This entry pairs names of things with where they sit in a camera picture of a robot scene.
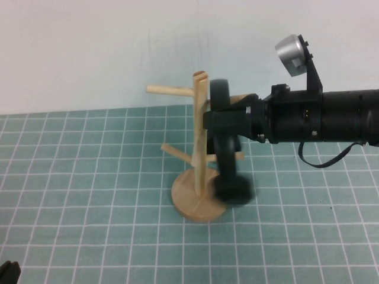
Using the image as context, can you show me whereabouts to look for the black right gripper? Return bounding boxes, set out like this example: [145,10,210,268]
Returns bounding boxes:
[203,84,324,146]

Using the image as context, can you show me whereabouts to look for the black over-ear headphones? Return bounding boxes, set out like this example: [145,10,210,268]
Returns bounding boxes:
[207,78,256,208]

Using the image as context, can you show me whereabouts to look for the wooden peg headphone stand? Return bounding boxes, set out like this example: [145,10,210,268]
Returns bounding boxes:
[146,70,259,223]

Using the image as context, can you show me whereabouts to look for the teal white-grid tablecloth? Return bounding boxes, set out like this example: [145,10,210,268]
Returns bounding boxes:
[0,93,379,284]

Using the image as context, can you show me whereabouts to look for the silver wrist camera black mount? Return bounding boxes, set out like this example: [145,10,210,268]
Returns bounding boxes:
[274,34,323,93]

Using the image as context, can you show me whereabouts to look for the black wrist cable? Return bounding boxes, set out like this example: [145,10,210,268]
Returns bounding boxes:
[298,140,365,169]

